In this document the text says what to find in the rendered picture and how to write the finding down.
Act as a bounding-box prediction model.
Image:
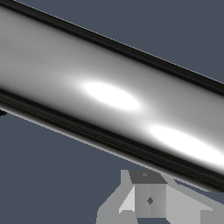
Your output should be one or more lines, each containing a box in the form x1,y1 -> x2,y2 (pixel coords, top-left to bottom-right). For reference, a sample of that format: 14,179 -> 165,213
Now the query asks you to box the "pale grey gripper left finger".
95,169 -> 151,224

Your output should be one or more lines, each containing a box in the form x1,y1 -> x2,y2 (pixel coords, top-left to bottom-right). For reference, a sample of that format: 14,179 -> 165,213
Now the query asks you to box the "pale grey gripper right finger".
150,171 -> 224,224

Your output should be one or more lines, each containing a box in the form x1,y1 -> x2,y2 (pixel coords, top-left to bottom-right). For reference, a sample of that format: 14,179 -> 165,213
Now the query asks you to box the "chrome faucet pipe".
0,0 -> 224,194

